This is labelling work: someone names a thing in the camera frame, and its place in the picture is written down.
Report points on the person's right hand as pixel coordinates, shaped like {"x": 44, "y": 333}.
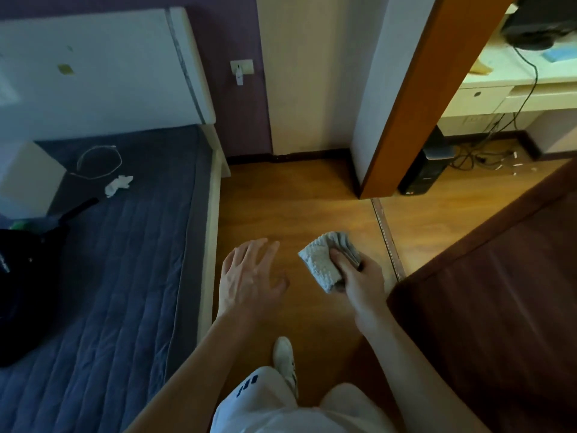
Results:
{"x": 367, "y": 297}

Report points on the person's left hand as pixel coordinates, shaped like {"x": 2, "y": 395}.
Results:
{"x": 248, "y": 284}

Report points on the grey cleaning cloth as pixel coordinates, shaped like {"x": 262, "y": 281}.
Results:
{"x": 320, "y": 261}

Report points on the black baseboard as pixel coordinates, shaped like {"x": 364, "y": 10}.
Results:
{"x": 311, "y": 155}
{"x": 353, "y": 175}
{"x": 248, "y": 159}

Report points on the person's left forearm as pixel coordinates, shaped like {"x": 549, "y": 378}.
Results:
{"x": 194, "y": 378}

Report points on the person's right forearm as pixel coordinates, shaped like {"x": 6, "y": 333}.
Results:
{"x": 423, "y": 387}

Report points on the metal door threshold strip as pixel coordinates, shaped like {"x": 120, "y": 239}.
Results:
{"x": 388, "y": 241}

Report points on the white shoe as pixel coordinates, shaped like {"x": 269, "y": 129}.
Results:
{"x": 285, "y": 360}

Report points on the blue quilted mattress cover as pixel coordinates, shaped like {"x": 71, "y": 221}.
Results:
{"x": 126, "y": 288}

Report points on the grey trousers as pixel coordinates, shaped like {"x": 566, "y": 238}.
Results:
{"x": 270, "y": 410}

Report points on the brown door with rose carving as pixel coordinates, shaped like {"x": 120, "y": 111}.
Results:
{"x": 496, "y": 311}

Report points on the black computer tower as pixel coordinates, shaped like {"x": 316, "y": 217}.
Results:
{"x": 426, "y": 171}

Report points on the crumpled white tissue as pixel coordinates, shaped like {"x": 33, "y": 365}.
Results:
{"x": 118, "y": 185}

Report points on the white plug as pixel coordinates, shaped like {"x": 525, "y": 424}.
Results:
{"x": 239, "y": 77}

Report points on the black bag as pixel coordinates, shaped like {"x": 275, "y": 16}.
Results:
{"x": 27, "y": 302}

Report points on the small green object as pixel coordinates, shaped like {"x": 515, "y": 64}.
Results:
{"x": 19, "y": 224}

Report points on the white cardboard box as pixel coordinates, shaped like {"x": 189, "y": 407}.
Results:
{"x": 27, "y": 180}

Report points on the white bed headboard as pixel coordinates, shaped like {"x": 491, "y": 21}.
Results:
{"x": 99, "y": 85}

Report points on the yellow paper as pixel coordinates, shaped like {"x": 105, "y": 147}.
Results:
{"x": 480, "y": 68}

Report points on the white desk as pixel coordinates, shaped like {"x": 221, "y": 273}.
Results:
{"x": 505, "y": 67}

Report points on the yellow sticker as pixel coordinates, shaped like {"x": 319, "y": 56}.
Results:
{"x": 66, "y": 69}

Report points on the blue cloth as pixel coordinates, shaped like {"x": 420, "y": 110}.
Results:
{"x": 561, "y": 54}

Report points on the black monitor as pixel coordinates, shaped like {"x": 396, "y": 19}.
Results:
{"x": 541, "y": 22}

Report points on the wooden door frame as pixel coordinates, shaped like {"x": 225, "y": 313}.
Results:
{"x": 428, "y": 94}

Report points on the white wall socket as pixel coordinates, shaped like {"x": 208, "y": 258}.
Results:
{"x": 247, "y": 65}

